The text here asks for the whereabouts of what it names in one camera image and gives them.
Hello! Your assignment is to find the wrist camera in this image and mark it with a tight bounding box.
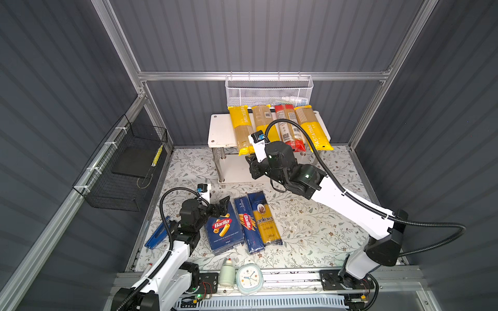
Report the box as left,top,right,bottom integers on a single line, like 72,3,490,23
197,183,211,203
248,131,298,170

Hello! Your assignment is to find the white wire wall basket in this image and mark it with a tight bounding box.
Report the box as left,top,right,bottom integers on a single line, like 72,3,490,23
224,75,314,108

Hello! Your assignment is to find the mint green alarm clock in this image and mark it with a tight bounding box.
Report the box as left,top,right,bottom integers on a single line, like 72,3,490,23
236,264,264,295

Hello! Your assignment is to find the black wire side basket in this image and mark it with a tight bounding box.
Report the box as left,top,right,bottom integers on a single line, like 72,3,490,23
73,117,169,212

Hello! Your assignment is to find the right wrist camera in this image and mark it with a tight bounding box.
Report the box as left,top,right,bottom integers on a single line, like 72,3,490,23
248,131,298,170

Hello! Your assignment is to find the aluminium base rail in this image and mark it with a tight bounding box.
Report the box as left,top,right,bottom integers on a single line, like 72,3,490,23
112,266,425,300

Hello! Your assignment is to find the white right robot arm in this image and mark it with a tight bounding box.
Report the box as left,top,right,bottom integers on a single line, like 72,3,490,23
246,130,466,289

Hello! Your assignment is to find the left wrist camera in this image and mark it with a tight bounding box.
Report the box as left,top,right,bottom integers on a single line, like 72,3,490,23
197,183,211,203

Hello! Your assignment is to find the blue yellow spaghetti bag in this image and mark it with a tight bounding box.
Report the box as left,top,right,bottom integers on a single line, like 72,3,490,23
248,191,283,246

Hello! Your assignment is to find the blue Barilla spaghetti box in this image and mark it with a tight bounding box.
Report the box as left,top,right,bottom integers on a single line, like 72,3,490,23
234,196,265,255

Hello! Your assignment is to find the small pale green bottle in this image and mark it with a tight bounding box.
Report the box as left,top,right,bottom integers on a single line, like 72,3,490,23
219,258,236,288

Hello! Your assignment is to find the yellow pasta bag tan window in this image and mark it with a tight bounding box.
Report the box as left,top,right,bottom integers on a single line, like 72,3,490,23
294,105,334,151

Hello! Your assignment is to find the red yellow spaghetti bag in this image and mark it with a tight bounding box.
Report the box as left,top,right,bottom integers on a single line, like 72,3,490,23
274,104,306,152

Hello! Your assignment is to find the white ribbed vent strip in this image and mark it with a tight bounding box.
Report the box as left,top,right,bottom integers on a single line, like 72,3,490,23
167,294,350,310

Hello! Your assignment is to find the white two-tier metal shelf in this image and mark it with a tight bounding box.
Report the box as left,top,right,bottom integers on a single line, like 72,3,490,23
207,110,331,184

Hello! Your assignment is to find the blue flat box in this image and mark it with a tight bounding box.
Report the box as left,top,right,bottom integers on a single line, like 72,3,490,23
145,222,168,250

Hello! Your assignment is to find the blue Barilla rigatoni box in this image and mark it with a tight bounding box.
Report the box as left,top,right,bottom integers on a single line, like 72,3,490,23
204,202,245,255

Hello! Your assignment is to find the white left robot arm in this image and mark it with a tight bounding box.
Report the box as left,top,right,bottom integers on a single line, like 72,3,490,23
111,184,230,310

